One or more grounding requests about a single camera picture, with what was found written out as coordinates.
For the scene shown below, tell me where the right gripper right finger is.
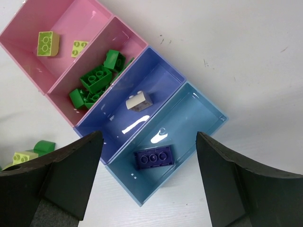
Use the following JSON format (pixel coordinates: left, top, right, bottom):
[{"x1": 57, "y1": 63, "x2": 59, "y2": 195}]
[{"x1": 196, "y1": 132, "x2": 303, "y2": 227}]

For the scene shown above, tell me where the dark blue lego plate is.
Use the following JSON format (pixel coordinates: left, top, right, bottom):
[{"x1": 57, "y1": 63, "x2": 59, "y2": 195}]
[{"x1": 134, "y1": 145, "x2": 174, "y2": 170}]

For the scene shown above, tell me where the large pink container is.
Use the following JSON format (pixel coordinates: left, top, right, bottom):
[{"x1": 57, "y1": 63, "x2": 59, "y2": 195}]
[{"x1": 0, "y1": 0, "x2": 113, "y2": 94}]

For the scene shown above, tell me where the green narrow lego brick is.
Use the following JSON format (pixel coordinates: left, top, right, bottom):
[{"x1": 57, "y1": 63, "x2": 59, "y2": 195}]
[{"x1": 80, "y1": 65, "x2": 112, "y2": 93}]

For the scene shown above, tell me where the green and yellow lego stack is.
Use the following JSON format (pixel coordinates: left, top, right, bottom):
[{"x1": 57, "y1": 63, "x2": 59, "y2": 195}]
[{"x1": 3, "y1": 140, "x2": 56, "y2": 170}]

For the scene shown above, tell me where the small green lego piece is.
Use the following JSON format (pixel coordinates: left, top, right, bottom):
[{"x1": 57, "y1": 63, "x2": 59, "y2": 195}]
[{"x1": 69, "y1": 88, "x2": 88, "y2": 109}]

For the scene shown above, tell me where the dark blue container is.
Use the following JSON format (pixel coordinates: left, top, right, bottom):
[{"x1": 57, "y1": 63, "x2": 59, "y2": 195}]
[{"x1": 74, "y1": 47, "x2": 186, "y2": 165}]

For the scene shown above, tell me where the small grey white block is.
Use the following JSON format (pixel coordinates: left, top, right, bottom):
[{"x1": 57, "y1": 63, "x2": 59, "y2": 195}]
[{"x1": 125, "y1": 90, "x2": 153, "y2": 112}]

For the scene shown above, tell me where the light blue container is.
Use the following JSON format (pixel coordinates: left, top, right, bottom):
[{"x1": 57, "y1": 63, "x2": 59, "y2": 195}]
[{"x1": 106, "y1": 82, "x2": 228, "y2": 206}]

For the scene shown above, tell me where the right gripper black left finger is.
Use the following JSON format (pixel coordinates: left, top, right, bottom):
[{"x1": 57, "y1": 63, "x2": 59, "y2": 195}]
[{"x1": 0, "y1": 131, "x2": 104, "y2": 227}]

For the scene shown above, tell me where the small pink container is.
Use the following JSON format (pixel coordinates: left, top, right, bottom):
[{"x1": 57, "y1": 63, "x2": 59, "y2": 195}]
[{"x1": 46, "y1": 17, "x2": 148, "y2": 127}]

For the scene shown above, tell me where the green lego from stack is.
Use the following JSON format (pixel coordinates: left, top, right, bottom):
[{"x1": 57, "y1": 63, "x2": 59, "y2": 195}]
[{"x1": 103, "y1": 49, "x2": 126, "y2": 72}]

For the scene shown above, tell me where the green yellow blue lego stack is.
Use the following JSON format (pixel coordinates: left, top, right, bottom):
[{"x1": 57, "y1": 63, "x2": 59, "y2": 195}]
[{"x1": 36, "y1": 31, "x2": 60, "y2": 57}]

